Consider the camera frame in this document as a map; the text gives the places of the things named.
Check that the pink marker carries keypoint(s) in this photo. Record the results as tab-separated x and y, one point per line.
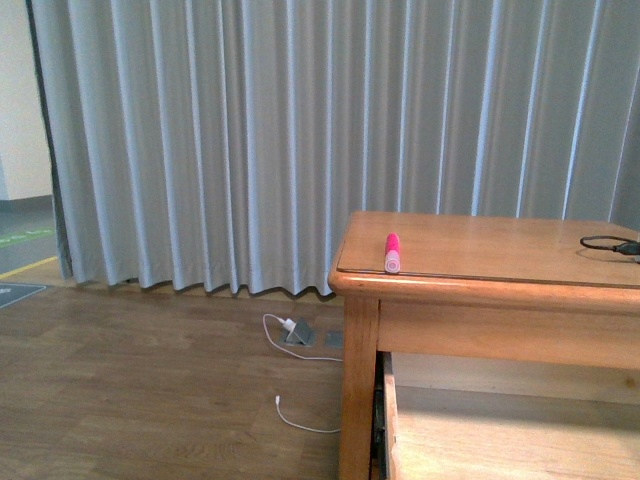
392	260

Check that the wooden drawer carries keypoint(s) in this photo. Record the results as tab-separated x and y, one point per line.
439	417

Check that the white charger plug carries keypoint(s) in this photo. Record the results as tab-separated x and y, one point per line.
288	324

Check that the open floor outlet box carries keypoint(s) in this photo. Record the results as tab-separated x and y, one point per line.
303	335

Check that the closed floor outlet cover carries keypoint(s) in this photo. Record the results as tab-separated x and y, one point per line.
334	339

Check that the wooden nightstand cabinet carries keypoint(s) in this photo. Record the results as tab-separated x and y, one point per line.
479	287

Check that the grey floor sign mat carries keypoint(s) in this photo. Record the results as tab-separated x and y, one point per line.
11	293

